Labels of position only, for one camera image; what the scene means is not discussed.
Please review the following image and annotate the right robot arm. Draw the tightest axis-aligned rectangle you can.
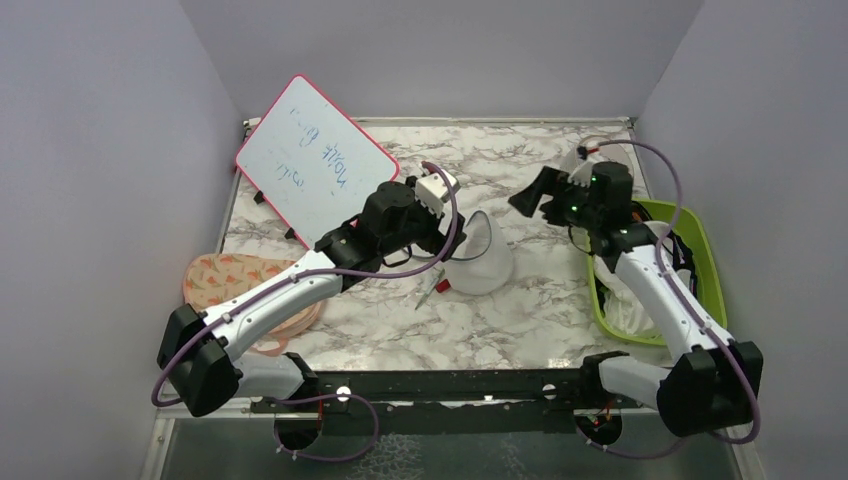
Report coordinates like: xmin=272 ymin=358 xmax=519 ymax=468
xmin=508 ymin=162 xmax=763 ymax=443

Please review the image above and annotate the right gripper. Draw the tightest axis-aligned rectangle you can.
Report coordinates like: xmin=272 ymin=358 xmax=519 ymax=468
xmin=512 ymin=165 xmax=605 ymax=231

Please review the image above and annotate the floral ironing pad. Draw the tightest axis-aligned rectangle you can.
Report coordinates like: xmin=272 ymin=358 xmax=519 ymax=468
xmin=182 ymin=253 xmax=326 ymax=357

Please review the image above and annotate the clear plastic bag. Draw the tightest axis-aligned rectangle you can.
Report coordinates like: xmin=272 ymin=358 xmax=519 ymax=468
xmin=597 ymin=284 xmax=660 ymax=338

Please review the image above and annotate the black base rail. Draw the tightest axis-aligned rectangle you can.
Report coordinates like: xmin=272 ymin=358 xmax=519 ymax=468
xmin=250 ymin=368 xmax=636 ymax=436

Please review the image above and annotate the embroidery hoop with cloth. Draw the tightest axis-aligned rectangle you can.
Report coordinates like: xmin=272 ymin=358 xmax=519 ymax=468
xmin=559 ymin=135 xmax=634 ymax=185

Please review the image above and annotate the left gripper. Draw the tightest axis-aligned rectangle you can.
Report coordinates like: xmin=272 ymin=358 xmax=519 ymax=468
xmin=380 ymin=179 xmax=465 ymax=260

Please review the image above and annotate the pink framed whiteboard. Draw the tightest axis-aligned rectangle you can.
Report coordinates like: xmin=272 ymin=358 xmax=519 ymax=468
xmin=235 ymin=75 xmax=400 ymax=249

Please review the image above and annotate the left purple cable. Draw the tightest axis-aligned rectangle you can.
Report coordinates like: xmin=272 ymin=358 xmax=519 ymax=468
xmin=150 ymin=160 xmax=462 ymax=409

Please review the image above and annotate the thin grey pen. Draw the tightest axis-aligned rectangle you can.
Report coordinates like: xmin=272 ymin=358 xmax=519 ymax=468
xmin=414 ymin=270 xmax=445 ymax=310

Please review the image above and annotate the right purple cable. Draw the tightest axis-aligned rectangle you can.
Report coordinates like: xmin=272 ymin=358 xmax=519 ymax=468
xmin=576 ymin=139 xmax=763 ymax=445

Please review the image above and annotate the purple cable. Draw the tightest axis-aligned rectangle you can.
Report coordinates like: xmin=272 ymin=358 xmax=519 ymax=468
xmin=576 ymin=139 xmax=763 ymax=445
xmin=150 ymin=160 xmax=462 ymax=409

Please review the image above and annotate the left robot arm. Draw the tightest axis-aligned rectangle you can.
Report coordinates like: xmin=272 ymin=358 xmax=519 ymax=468
xmin=151 ymin=173 xmax=464 ymax=417

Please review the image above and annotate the white mesh laundry bag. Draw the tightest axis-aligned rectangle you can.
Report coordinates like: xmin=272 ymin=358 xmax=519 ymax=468
xmin=444 ymin=210 xmax=514 ymax=296

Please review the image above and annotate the green plastic basin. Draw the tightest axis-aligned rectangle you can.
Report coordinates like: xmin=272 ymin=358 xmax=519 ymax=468
xmin=588 ymin=198 xmax=728 ymax=347

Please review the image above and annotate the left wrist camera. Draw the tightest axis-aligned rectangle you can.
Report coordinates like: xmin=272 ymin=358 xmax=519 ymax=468
xmin=413 ymin=173 xmax=460 ymax=217

